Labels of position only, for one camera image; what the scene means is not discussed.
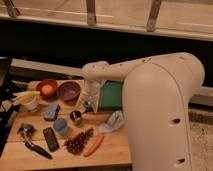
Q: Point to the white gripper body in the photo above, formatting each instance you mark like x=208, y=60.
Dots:
x=90, y=93

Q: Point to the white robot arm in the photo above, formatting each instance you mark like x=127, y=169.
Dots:
x=156, y=94

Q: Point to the small metal cup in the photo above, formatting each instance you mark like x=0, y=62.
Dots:
x=76, y=117

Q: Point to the blue plastic cup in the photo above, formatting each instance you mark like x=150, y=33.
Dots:
x=60, y=125

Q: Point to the white plastic cup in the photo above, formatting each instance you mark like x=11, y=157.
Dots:
x=30, y=102

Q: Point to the cream plastic fork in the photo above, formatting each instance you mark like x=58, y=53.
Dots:
x=20, y=96

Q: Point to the purple bowl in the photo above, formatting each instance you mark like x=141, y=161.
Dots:
x=68, y=90

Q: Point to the green plastic tray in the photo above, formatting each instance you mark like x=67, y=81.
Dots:
x=111, y=96

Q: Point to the crumpled clear plastic bag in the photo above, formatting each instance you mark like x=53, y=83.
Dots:
x=115, y=121

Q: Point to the blue sponge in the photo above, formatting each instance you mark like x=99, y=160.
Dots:
x=51, y=112

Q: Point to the orange fruit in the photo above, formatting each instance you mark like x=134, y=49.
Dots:
x=47, y=90

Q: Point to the brown pine cone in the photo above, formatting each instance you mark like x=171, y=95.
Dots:
x=77, y=144

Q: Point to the orange bowl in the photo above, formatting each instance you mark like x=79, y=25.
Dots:
x=51, y=82

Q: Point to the wooden table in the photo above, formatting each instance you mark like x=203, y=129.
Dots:
x=114, y=150

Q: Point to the orange carrot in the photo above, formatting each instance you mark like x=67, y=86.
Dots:
x=95, y=145

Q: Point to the black rectangular remote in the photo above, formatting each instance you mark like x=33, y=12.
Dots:
x=51, y=139

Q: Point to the black-handled can opener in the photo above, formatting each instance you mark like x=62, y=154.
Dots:
x=26, y=131

